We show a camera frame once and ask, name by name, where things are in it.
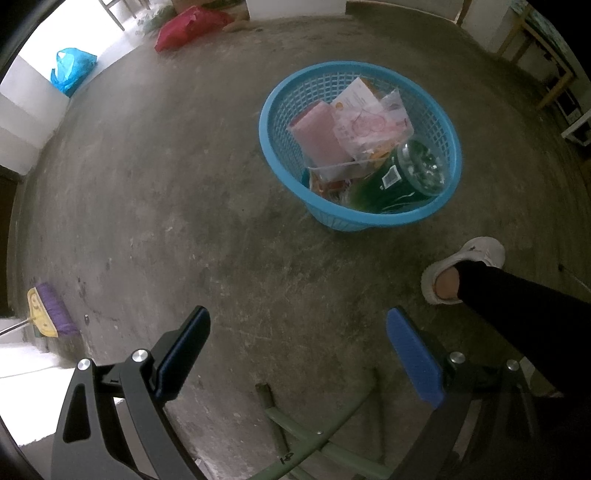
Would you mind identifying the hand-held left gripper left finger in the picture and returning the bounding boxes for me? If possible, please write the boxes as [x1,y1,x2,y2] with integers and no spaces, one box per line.
[50,305,212,480]

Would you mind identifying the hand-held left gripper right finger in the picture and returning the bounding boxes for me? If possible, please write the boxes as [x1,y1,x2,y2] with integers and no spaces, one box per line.
[386,307,555,480]

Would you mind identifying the green plastic bottle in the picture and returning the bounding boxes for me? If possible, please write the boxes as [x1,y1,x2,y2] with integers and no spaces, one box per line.
[348,138,451,214]

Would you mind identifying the clear pink-printed plastic bag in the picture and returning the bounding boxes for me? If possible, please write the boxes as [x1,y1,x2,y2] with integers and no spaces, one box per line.
[332,90,414,162]

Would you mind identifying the pink patterned packet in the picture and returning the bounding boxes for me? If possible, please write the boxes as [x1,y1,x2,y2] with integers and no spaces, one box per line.
[287,102,352,168]

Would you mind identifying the blue plastic mesh basket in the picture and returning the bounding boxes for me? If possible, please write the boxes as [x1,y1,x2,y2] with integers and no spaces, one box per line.
[259,61,462,232]

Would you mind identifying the person's black trouser leg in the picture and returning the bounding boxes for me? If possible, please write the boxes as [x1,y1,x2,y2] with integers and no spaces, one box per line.
[434,261,591,402]

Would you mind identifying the white sneaker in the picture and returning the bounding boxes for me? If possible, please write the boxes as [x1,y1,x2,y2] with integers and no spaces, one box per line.
[421,237,506,306]

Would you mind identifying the purple yellow broom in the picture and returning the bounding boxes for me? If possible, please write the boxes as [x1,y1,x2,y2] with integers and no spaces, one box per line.
[0,282,81,361]

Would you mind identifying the white framed desk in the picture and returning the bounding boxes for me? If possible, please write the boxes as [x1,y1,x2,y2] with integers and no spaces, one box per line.
[561,108,591,148]

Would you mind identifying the blue plastic bag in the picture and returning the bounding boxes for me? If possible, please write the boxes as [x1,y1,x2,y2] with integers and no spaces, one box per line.
[50,47,99,97]

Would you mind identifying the wooden shelf rack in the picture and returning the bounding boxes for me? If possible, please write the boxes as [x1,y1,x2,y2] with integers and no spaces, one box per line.
[496,0,578,109]

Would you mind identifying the red plastic bag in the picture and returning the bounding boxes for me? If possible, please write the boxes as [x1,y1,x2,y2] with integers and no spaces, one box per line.
[154,6,234,52]

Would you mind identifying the pale green bundle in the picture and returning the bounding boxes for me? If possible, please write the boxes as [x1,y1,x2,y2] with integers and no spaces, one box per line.
[139,4,178,34]

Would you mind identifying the wooden stool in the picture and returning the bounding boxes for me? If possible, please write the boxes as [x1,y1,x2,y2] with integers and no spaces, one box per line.
[99,0,153,31]

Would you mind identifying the white printed plastic bag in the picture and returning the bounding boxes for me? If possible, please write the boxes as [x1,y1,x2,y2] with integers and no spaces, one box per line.
[510,0,578,65]

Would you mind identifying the green metal stool frame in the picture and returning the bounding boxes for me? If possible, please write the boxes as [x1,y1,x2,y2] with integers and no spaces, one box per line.
[255,369,393,480]

